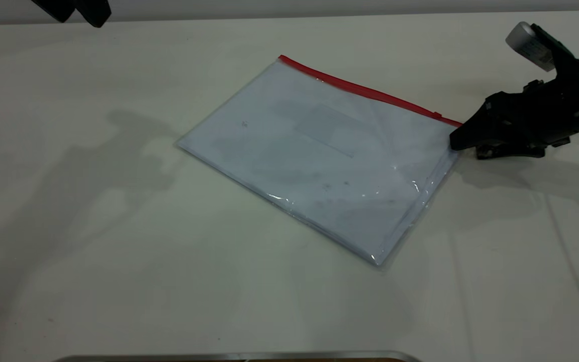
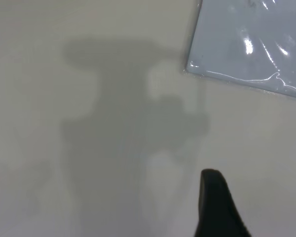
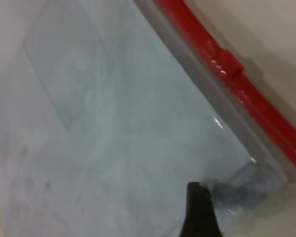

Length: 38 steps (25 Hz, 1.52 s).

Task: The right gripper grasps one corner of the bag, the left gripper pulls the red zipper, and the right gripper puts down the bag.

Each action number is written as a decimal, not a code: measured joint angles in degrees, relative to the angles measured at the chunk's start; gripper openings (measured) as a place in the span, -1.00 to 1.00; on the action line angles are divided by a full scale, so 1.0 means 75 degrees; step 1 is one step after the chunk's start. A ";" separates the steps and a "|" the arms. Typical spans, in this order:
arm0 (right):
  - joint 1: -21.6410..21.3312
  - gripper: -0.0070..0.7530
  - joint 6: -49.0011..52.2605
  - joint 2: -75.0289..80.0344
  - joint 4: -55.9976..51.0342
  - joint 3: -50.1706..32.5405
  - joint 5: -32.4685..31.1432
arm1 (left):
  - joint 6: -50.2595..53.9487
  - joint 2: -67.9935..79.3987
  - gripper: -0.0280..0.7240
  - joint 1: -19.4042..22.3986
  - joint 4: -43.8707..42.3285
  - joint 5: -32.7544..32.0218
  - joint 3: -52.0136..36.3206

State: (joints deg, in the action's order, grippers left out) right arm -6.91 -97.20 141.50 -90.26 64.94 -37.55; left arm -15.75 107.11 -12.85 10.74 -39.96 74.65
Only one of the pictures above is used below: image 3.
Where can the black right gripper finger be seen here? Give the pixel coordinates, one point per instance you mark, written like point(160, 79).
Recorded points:
point(199, 212)

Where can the clear plastic zip bag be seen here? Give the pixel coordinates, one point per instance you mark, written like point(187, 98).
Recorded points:
point(101, 123)

